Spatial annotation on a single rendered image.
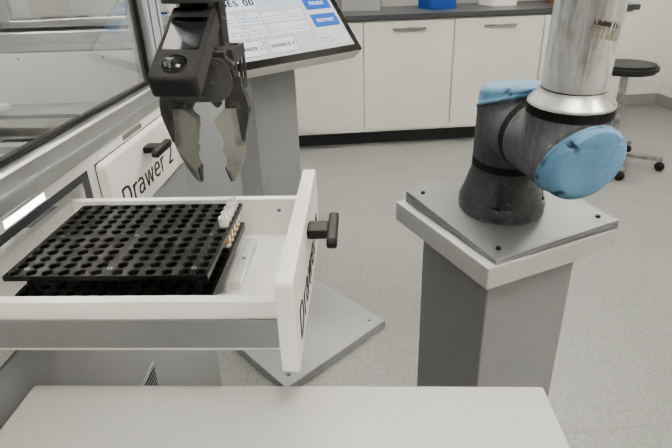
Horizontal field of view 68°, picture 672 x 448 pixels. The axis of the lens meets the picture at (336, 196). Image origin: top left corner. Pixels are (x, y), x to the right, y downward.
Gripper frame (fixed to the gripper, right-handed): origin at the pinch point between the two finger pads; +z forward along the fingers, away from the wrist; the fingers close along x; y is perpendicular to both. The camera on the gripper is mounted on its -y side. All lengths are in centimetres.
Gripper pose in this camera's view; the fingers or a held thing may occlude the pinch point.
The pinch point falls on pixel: (214, 172)
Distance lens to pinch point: 60.9
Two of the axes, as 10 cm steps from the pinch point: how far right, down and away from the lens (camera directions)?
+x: -10.0, 0.1, 0.5
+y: 0.4, -4.1, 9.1
